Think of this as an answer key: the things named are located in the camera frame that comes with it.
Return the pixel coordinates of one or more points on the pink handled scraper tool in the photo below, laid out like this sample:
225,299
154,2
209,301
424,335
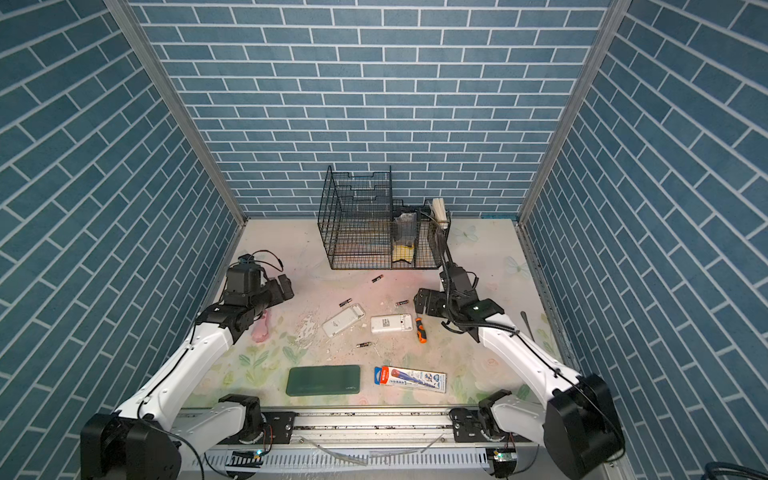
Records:
260,329

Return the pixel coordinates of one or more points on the metal spoon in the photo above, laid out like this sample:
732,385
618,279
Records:
524,317

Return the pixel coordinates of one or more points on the orange black screwdriver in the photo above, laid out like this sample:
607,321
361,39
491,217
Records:
420,330

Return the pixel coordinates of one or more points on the toothpaste box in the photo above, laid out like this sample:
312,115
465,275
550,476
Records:
410,378

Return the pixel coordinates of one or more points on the aluminium front rail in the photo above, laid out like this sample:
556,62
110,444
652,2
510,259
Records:
372,429

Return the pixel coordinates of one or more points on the white remote control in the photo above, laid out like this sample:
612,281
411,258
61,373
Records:
391,323

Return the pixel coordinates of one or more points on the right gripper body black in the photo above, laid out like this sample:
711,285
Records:
439,304

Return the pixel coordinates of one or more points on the grey remote with teal buttons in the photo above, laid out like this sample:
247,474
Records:
343,320

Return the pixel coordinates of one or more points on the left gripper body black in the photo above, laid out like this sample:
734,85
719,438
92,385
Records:
268,295

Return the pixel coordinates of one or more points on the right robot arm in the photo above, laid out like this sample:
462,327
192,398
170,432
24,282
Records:
554,385

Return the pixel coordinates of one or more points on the white block in basket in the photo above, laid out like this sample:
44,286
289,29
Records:
440,215

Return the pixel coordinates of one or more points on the dark green rectangular case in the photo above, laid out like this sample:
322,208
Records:
323,380

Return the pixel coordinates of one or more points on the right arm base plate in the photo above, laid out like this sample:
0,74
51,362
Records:
470,425

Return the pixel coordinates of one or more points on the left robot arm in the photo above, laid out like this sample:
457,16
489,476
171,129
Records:
141,438

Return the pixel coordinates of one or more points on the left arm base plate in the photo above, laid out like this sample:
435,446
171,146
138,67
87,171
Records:
274,427

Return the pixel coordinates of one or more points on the yellow item in basket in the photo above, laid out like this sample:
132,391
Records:
403,252

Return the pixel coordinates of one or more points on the black wire mesh basket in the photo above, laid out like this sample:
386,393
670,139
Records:
359,220

